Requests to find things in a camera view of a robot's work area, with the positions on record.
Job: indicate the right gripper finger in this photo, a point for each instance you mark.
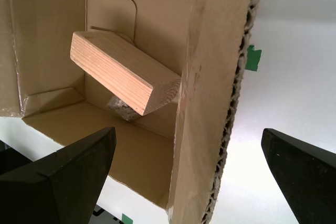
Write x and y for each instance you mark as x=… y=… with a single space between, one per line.
x=309 y=179
x=57 y=187

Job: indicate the pinkish speckled granite rock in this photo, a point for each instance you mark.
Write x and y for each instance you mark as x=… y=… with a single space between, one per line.
x=122 y=110

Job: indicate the light wooden block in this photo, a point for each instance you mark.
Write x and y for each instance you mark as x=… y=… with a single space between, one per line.
x=113 y=66

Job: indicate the brown cardboard box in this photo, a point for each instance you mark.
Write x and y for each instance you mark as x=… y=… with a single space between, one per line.
x=218 y=51

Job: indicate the green tape square marker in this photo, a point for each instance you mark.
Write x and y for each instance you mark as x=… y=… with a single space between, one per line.
x=126 y=219
x=254 y=58

